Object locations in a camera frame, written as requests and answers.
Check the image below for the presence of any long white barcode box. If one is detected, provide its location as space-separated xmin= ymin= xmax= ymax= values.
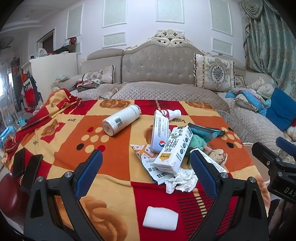
xmin=190 ymin=148 xmax=227 ymax=173

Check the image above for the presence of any white tissue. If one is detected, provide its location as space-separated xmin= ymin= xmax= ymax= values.
xmin=165 ymin=168 xmax=198 ymax=194

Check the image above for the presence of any green plush toy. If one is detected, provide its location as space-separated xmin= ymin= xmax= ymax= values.
xmin=189 ymin=134 xmax=212 ymax=153

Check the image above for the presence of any white green milk carton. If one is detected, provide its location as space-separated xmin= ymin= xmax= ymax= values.
xmin=154 ymin=126 xmax=193 ymax=175

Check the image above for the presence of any orange white snack wrapper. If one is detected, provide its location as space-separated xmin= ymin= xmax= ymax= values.
xmin=131 ymin=144 xmax=174 ymax=185

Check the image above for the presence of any white blue toothpaste box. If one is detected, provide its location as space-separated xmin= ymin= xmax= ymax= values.
xmin=151 ymin=110 xmax=170 ymax=153

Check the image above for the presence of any beige round trash bin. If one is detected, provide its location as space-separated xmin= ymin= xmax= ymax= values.
xmin=243 ymin=143 xmax=270 ymax=186

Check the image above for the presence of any santa plush toy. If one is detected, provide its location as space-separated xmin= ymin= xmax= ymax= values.
xmin=287 ymin=119 xmax=296 ymax=142

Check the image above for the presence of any white thermos bottle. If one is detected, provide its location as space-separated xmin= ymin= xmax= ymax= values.
xmin=102 ymin=104 xmax=141 ymax=137

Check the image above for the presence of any orange red patterned blanket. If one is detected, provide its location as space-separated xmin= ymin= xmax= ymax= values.
xmin=2 ymin=90 xmax=270 ymax=240

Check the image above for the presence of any white sponge block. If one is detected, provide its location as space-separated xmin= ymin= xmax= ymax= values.
xmin=142 ymin=206 xmax=179 ymax=231

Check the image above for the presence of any blue cushion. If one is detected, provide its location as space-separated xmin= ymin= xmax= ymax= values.
xmin=266 ymin=88 xmax=295 ymax=132

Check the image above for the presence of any white pink yogurt bottle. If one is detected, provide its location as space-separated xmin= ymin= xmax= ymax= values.
xmin=161 ymin=109 xmax=182 ymax=121

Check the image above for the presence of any colourful striped cloth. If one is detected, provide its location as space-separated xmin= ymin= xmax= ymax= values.
xmin=225 ymin=88 xmax=271 ymax=116

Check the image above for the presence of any pile of clothes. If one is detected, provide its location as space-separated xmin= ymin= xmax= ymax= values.
xmin=73 ymin=79 xmax=101 ymax=92

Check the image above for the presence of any small beige cushion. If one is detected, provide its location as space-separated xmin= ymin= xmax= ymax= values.
xmin=83 ymin=65 xmax=115 ymax=84

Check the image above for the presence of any large ornate embroidered cushion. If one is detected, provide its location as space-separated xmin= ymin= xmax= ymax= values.
xmin=194 ymin=54 xmax=235 ymax=92

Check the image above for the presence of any white cabinet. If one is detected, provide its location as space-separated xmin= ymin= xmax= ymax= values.
xmin=21 ymin=53 xmax=78 ymax=101

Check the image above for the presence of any grey tufted sofa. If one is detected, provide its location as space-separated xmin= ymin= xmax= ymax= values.
xmin=51 ymin=29 xmax=296 ymax=163

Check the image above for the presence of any teal patterned curtain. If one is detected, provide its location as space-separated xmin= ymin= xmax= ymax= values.
xmin=239 ymin=1 xmax=295 ymax=99

